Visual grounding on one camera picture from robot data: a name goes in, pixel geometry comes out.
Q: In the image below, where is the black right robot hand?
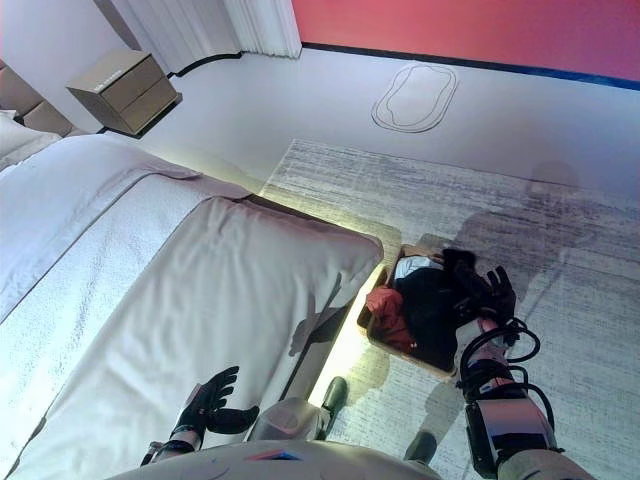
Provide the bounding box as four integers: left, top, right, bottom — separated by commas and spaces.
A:
442, 246, 519, 329

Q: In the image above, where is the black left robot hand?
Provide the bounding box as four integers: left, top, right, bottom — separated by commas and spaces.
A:
173, 364, 261, 438

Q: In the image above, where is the black garment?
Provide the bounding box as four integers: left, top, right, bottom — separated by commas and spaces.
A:
393, 263, 469, 361

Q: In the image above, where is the white garment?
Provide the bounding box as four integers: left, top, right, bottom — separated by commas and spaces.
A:
391, 253, 446, 281

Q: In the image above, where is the orange garment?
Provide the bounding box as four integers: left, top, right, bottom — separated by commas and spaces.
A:
365, 286, 420, 354

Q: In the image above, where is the woven wicker basket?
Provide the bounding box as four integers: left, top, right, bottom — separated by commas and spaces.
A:
356, 243, 460, 385

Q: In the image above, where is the bed with white bedding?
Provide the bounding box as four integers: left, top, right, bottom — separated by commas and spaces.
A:
0, 193, 385, 480

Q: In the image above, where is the silver left robot leg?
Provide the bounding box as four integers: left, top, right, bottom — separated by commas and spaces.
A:
252, 375, 350, 444

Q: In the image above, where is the grey robot torso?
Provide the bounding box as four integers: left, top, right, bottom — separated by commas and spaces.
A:
107, 438, 437, 480

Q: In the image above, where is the grey streaked rug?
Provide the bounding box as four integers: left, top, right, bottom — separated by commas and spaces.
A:
262, 138, 640, 480

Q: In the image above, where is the white textured duvet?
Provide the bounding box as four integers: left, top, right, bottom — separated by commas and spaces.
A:
0, 133, 254, 466

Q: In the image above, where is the brown wooden nightstand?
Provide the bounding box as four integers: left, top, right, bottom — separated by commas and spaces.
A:
65, 48, 185, 140

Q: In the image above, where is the white pillow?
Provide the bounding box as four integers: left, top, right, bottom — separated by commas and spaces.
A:
0, 112, 64, 171

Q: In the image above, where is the beige tufted headboard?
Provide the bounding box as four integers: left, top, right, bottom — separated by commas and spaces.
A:
0, 58, 94, 139

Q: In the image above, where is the white pleated curtain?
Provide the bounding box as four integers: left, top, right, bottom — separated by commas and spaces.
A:
109, 0, 303, 59

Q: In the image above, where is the beige upholstered bed frame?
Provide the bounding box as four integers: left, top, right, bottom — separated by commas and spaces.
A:
247, 191, 404, 401

